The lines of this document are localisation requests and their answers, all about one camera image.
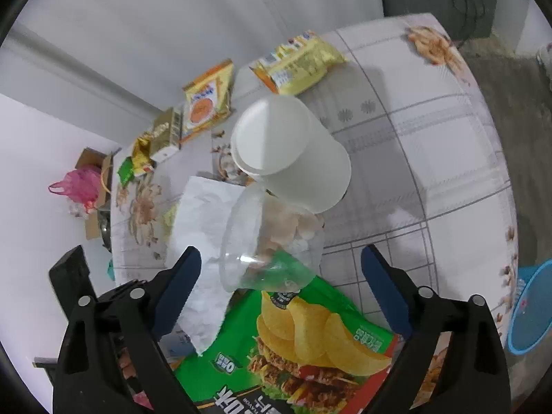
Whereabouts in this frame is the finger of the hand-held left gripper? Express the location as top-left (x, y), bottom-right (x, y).
top-left (49, 245), bottom-right (96, 310)

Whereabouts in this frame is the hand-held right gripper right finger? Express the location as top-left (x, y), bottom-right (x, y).
top-left (361, 245), bottom-right (512, 414)

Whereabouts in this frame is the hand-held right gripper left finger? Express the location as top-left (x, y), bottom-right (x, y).
top-left (52, 246), bottom-right (203, 414)

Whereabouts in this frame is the white napkin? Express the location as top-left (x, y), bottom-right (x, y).
top-left (166, 175), bottom-right (259, 356)

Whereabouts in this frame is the clear plastic cup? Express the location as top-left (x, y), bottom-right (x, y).
top-left (219, 185), bottom-right (325, 294)

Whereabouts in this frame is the green potato chip bag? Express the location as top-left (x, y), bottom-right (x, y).
top-left (170, 248), bottom-right (400, 414)

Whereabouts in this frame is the blue plastic basket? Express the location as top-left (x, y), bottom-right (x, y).
top-left (505, 259), bottom-right (552, 356)

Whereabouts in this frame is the white paper cup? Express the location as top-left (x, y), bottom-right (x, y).
top-left (230, 95), bottom-right (352, 215)

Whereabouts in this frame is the metal pot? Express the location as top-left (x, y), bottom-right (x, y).
top-left (97, 209), bottom-right (114, 253)

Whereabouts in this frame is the pink plastic bag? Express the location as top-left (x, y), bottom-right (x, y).
top-left (48, 167), bottom-right (104, 212)

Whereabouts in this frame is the small green snack packet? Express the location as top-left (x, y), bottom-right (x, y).
top-left (117, 157), bottom-right (135, 187)

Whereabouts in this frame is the cardboard box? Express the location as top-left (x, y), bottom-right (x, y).
top-left (74, 147), bottom-right (117, 242)

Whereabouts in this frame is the floral tablecloth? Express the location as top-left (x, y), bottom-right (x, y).
top-left (108, 13), bottom-right (520, 414)

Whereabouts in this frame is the small yellow snack packet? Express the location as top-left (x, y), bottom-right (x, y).
top-left (130, 136), bottom-right (157, 177)

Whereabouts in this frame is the gold box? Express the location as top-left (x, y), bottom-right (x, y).
top-left (144, 107), bottom-right (184, 162)

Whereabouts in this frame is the orange snack packet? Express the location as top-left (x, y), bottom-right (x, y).
top-left (179, 59), bottom-right (236, 145)

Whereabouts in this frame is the yellow snack bag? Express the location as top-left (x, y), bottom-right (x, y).
top-left (249, 30), bottom-right (349, 96)

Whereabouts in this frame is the white curtain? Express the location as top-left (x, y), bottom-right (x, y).
top-left (9, 0), bottom-right (384, 147)

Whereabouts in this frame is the black cable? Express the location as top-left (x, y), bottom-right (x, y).
top-left (448, 0), bottom-right (490, 48)

